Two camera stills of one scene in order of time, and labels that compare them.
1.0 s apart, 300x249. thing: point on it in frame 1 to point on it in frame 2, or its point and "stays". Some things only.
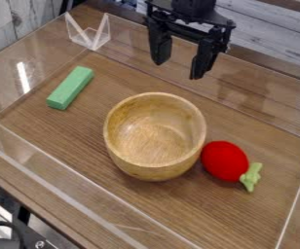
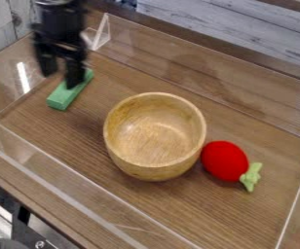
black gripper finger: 204,58 to 76,72
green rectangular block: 70,87 stays
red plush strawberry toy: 225,162 stays
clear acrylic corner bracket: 89,38 stays
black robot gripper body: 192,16 to 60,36
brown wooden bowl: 155,132 stays
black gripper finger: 161,40 to 48,57
